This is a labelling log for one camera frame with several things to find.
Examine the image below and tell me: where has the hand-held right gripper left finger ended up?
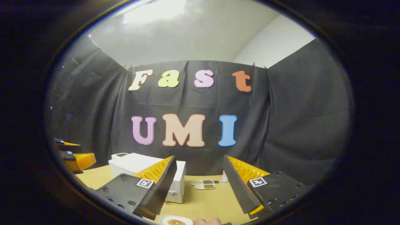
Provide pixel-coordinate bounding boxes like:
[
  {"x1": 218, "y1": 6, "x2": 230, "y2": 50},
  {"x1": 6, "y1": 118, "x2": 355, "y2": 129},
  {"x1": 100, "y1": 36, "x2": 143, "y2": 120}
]
[{"x1": 95, "y1": 155, "x2": 178, "y2": 221}]

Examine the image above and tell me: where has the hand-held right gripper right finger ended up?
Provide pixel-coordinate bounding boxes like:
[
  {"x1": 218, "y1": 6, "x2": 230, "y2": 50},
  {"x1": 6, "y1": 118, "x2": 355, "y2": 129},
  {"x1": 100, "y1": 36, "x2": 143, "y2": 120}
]
[{"x1": 223, "y1": 155, "x2": 313, "y2": 219}]

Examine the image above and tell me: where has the white microwave oven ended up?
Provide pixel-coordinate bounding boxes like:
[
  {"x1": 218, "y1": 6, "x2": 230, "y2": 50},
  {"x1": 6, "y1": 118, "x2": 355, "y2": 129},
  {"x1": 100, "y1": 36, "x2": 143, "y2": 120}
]
[{"x1": 108, "y1": 153, "x2": 187, "y2": 204}]

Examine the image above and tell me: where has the white divided snack tray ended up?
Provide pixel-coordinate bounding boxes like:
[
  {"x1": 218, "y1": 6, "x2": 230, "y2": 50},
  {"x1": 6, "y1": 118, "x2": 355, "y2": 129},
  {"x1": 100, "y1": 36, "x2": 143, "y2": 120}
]
[{"x1": 191, "y1": 180, "x2": 216, "y2": 190}]

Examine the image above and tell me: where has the white plate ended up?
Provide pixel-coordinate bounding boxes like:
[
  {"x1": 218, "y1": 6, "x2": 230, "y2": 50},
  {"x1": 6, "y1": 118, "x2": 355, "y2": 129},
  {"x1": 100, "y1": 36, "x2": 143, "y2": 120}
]
[{"x1": 159, "y1": 215, "x2": 194, "y2": 225}]

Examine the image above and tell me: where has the black backdrop cloth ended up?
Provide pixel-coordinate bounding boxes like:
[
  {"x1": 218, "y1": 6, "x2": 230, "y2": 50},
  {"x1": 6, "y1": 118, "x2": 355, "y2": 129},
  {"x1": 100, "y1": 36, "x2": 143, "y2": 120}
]
[{"x1": 48, "y1": 39, "x2": 350, "y2": 186}]

